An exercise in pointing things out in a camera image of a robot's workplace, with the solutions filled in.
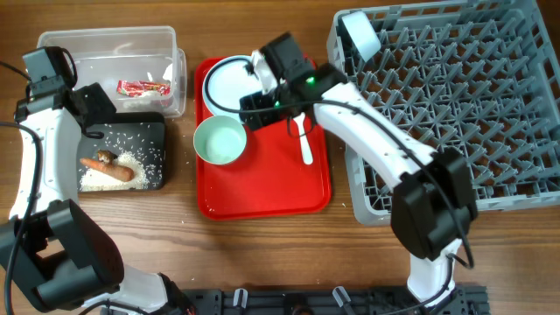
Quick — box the light blue plate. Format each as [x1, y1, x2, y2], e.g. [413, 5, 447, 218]
[202, 55, 262, 123]

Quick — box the red snack wrapper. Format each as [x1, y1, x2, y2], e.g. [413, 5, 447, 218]
[116, 80, 171, 97]

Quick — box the green bowl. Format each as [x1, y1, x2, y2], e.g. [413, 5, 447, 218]
[192, 115, 248, 165]

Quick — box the brown food scrap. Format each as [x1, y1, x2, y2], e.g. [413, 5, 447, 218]
[97, 150, 118, 164]

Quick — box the white plastic spoon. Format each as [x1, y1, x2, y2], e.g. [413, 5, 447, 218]
[294, 112, 313, 165]

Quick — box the orange carrot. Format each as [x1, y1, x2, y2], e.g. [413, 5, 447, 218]
[80, 158, 134, 182]

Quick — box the white rice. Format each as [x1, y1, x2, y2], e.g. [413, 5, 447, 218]
[80, 150, 149, 192]

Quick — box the white tissue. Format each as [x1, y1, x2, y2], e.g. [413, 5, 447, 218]
[162, 64, 173, 81]

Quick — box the light blue bowl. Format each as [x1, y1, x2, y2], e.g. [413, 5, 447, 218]
[341, 11, 382, 61]

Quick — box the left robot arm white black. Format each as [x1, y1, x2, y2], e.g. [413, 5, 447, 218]
[1, 83, 196, 314]

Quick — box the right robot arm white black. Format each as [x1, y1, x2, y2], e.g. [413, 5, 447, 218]
[240, 32, 478, 307]

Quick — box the grey dishwasher rack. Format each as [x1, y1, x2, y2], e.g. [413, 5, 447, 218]
[327, 0, 559, 211]

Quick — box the clear plastic bin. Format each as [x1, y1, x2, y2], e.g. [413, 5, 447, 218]
[37, 26, 187, 118]

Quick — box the black tray bin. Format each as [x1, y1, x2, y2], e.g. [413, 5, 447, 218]
[77, 112, 165, 193]

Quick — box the red serving tray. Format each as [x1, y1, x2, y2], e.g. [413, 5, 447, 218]
[194, 58, 332, 221]

